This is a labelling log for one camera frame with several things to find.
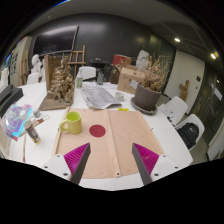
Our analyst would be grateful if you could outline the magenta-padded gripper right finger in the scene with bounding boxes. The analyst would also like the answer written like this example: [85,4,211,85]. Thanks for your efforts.
[131,142,182,186]

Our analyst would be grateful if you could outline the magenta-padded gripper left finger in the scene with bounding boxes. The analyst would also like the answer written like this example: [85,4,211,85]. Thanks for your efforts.
[42,142,92,185]

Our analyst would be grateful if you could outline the white-capped dark drink bottle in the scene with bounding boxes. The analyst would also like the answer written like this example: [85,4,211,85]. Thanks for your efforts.
[23,119,42,145]

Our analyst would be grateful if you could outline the light wooden drawing board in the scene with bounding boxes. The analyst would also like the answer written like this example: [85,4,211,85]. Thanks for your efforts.
[51,107,165,179]

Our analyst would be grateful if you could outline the flat round red coaster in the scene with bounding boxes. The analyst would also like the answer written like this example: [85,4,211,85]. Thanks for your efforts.
[88,124,107,138]

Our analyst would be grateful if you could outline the lime green mug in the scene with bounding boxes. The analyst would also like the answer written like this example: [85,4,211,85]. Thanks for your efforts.
[58,110,83,135]

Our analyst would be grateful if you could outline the black backpack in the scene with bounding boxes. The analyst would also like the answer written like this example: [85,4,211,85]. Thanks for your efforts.
[177,122,200,149]

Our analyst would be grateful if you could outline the small paint jar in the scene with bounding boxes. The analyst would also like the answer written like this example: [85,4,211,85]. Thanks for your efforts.
[32,108,42,119]

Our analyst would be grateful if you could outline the white chair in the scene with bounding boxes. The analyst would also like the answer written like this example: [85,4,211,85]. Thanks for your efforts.
[25,72,40,85]
[78,65,98,82]
[175,113,206,151]
[159,95,189,126]

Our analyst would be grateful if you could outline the grey pot with dried plant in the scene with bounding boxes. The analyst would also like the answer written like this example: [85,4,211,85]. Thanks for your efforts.
[133,54,173,112]

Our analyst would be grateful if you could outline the grey printed newspaper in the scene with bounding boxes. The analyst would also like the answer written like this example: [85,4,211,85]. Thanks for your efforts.
[80,85,123,110]

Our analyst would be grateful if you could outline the small white cup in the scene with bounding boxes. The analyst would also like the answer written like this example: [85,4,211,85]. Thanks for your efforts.
[114,91,125,102]

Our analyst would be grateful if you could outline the iridescent holographic sheet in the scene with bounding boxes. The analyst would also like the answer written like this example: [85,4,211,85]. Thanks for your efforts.
[0,102,34,142]

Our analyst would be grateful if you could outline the golden brown figure sculpture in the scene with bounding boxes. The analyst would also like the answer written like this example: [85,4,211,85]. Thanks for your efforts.
[38,53,76,111]

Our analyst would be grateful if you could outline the white spray bottle green label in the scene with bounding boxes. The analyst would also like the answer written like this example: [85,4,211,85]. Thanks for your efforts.
[75,69,84,89]

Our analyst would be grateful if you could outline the wooden cross-shaped figure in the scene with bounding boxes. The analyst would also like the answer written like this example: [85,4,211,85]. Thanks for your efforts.
[178,79,190,102]

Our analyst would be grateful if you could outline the brown cardboard box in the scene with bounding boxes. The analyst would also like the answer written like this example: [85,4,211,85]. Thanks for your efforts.
[116,64,147,95]

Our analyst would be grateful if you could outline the black foam block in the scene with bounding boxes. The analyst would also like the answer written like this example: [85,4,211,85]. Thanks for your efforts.
[0,84,14,104]
[0,88,24,118]

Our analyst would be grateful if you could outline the dark brown box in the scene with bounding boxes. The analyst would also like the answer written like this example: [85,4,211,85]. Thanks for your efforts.
[103,64,121,84]

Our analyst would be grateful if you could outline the wooden easel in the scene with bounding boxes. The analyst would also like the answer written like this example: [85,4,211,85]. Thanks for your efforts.
[66,44,87,79]
[18,49,31,86]

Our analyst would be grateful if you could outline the white plaster piece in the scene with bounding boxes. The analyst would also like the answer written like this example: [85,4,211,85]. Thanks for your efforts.
[135,49,150,72]

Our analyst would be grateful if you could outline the red box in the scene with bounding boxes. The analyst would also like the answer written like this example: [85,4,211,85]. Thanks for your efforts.
[112,53,133,67]

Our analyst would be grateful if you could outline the white cabinet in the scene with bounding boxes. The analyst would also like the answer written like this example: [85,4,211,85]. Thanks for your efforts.
[9,35,34,87]

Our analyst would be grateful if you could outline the wooden-handled brush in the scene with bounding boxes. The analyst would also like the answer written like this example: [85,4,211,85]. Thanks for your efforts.
[33,114,51,129]

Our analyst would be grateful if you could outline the black wall screen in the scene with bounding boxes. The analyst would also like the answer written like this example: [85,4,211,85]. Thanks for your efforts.
[32,25,80,57]

